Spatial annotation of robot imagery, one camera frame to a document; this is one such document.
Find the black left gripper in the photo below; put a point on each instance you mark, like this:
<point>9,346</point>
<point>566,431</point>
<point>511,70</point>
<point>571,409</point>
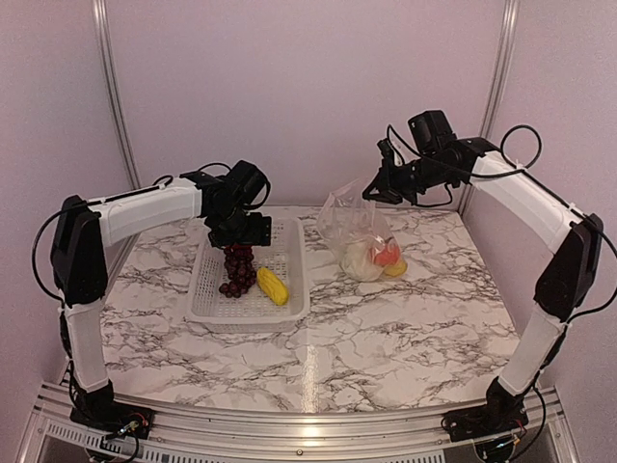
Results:
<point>257,233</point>

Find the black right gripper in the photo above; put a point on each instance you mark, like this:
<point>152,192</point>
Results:
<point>389,190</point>

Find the purple toy grape bunch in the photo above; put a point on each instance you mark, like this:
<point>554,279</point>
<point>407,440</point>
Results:
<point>239,265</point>

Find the clear zip top bag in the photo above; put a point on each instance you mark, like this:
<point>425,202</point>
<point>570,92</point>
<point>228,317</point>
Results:
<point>346,218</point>

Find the white toy cauliflower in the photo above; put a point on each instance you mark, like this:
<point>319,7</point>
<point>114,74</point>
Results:
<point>356,263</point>

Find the yellow toy corn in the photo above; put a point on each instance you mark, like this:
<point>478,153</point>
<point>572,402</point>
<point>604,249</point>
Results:
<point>396,270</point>
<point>272,286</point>

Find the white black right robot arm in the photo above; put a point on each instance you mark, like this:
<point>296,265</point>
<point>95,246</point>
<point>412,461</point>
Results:
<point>572,239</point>

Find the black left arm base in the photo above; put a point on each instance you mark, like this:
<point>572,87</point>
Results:
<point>100,410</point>

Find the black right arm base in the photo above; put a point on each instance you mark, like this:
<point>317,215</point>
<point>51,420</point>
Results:
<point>500,413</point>

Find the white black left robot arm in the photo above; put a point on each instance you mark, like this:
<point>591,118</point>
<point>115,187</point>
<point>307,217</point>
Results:
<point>228,205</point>

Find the white perforated plastic basket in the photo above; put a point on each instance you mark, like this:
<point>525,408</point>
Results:
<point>253,312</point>

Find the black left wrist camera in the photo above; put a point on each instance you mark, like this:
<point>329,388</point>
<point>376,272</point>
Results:
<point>247,185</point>

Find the aluminium right frame post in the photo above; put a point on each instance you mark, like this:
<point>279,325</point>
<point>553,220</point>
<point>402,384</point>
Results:
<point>504,54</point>

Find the aluminium frame post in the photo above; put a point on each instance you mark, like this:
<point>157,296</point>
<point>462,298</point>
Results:
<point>504,54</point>
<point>104,39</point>

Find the aluminium left frame post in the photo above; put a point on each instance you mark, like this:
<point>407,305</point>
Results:
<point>104,39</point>

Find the aluminium front frame rail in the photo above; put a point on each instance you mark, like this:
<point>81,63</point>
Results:
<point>185,433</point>

